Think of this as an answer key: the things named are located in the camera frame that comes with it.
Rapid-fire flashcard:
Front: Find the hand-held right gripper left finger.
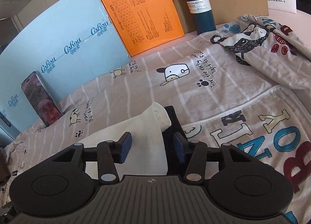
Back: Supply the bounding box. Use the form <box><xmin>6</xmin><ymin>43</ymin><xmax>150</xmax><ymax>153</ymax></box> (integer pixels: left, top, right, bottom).
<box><xmin>51</xmin><ymin>132</ymin><xmax>132</xmax><ymax>182</ymax></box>

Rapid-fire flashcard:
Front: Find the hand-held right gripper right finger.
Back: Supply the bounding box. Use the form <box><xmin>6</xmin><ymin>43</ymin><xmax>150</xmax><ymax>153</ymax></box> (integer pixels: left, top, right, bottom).
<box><xmin>173</xmin><ymin>133</ymin><xmax>246</xmax><ymax>183</ymax></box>

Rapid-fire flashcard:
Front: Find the white and black shirt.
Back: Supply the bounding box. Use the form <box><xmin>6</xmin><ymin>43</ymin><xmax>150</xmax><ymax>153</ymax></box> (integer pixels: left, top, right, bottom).
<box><xmin>80</xmin><ymin>102</ymin><xmax>187</xmax><ymax>176</ymax></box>

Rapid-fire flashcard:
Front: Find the grey striped printed bedsheet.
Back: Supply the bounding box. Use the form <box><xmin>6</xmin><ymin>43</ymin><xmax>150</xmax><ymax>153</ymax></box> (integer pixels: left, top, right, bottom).
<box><xmin>0</xmin><ymin>28</ymin><xmax>299</xmax><ymax>215</ymax></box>

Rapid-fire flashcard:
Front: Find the grey cartoon printed cloth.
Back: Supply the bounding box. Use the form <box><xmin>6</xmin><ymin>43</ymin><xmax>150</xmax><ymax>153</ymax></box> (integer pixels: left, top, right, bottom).
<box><xmin>181</xmin><ymin>14</ymin><xmax>311</xmax><ymax>224</ymax></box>

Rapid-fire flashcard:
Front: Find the black smartphone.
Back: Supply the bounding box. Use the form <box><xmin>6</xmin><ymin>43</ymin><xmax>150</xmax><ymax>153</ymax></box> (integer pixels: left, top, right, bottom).
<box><xmin>21</xmin><ymin>71</ymin><xmax>63</xmax><ymax>127</ymax></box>

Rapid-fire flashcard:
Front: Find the small light blue carton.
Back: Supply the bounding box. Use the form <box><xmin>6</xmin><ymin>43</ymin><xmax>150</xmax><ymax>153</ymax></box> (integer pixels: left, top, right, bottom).
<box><xmin>0</xmin><ymin>108</ymin><xmax>21</xmax><ymax>142</ymax></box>

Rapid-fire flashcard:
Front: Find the dark blue vacuum bottle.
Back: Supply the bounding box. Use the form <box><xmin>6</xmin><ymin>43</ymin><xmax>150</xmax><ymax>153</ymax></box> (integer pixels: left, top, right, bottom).
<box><xmin>173</xmin><ymin>0</ymin><xmax>217</xmax><ymax>35</ymax></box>

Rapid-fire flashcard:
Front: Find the large light blue carton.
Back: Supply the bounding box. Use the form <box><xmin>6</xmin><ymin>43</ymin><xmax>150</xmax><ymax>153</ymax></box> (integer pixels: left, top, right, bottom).
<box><xmin>0</xmin><ymin>0</ymin><xmax>130</xmax><ymax>139</ymax></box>

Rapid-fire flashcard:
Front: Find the orange printed box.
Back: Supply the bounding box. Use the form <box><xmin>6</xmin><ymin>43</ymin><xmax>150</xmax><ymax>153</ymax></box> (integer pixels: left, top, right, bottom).
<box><xmin>93</xmin><ymin>0</ymin><xmax>185</xmax><ymax>57</ymax></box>

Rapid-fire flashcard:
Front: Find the brown cardboard box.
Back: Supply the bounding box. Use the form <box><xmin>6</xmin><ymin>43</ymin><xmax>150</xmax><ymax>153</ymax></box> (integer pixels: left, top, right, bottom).
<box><xmin>160</xmin><ymin>0</ymin><xmax>270</xmax><ymax>34</ymax></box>

